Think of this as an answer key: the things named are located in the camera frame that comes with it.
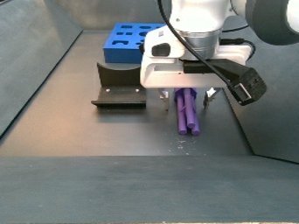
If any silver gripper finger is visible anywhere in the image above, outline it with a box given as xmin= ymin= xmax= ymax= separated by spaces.
xmin=159 ymin=88 xmax=170 ymax=111
xmin=203 ymin=87 xmax=221 ymax=109

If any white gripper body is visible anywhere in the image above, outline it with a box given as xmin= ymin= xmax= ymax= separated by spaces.
xmin=141 ymin=26 xmax=251 ymax=88

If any purple three prong object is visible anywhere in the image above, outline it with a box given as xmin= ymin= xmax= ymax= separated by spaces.
xmin=174 ymin=87 xmax=201 ymax=136

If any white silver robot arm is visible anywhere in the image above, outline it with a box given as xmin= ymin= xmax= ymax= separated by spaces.
xmin=141 ymin=0 xmax=299 ymax=105

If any dark curved fixture stand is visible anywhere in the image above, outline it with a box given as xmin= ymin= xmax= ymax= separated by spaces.
xmin=91 ymin=64 xmax=147 ymax=109

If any blue foam shape board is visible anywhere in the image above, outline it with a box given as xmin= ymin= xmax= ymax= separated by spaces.
xmin=103 ymin=23 xmax=165 ymax=64

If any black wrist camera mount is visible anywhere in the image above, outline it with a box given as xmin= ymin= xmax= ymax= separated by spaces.
xmin=182 ymin=58 xmax=269 ymax=107

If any black camera cable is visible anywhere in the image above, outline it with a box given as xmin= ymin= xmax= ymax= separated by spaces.
xmin=155 ymin=0 xmax=258 ymax=100

